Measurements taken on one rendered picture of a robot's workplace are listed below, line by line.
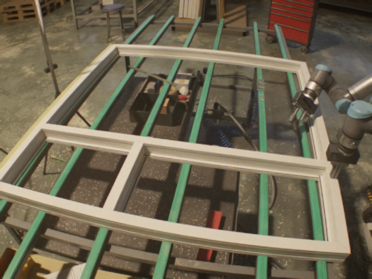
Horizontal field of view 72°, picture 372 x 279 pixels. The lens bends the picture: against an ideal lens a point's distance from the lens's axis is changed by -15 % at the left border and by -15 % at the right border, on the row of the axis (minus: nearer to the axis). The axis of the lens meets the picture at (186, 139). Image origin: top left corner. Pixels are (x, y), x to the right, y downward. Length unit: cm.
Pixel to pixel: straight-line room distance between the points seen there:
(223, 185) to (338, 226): 72
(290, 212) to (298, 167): 105
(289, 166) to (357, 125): 38
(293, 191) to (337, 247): 143
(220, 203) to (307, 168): 49
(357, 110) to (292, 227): 135
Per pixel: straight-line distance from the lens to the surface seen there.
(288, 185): 250
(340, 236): 112
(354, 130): 110
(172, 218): 112
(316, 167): 133
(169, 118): 192
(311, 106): 157
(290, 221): 228
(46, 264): 140
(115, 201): 111
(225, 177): 164
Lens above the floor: 179
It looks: 40 degrees down
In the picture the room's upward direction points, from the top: straight up
